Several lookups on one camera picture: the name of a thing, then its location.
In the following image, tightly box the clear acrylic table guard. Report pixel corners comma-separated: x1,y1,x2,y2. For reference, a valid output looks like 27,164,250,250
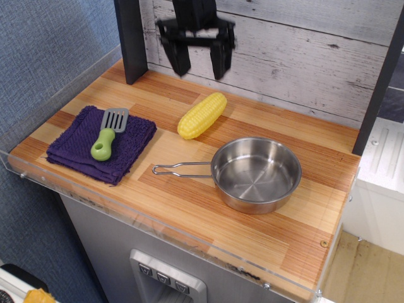
0,44,362,300

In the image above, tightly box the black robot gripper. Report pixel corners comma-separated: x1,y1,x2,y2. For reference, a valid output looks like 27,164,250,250
157,1,235,80

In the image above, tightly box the silver dispenser button panel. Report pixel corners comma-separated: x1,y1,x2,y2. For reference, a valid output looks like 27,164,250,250
129,249,208,302

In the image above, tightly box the stainless steel pot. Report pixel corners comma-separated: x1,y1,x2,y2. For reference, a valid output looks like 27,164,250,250
152,137,302,215

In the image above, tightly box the grey toy fridge cabinet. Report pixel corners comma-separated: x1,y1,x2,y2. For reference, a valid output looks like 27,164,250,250
61,196,288,302

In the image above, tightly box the white toy sink counter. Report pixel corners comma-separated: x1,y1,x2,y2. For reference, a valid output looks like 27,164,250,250
342,118,403,254

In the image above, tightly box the purple folded towel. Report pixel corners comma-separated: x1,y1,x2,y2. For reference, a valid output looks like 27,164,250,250
47,106,157,186

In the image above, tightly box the yellow object at corner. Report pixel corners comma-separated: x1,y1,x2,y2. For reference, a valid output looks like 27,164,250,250
23,288,56,303

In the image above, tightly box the dark left upright post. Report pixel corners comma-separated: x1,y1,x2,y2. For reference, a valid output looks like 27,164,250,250
114,0,148,85

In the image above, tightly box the yellow plastic corn cob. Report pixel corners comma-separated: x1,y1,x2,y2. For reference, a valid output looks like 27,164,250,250
177,92,227,140

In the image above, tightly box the grey green toy spatula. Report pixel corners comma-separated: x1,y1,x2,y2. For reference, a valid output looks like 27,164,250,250
91,108,129,162

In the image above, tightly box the dark right upright post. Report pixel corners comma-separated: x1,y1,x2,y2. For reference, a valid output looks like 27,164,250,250
352,8,403,156

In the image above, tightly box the dark upright post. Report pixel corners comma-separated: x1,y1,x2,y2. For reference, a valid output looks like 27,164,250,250
114,0,148,85
352,8,403,156

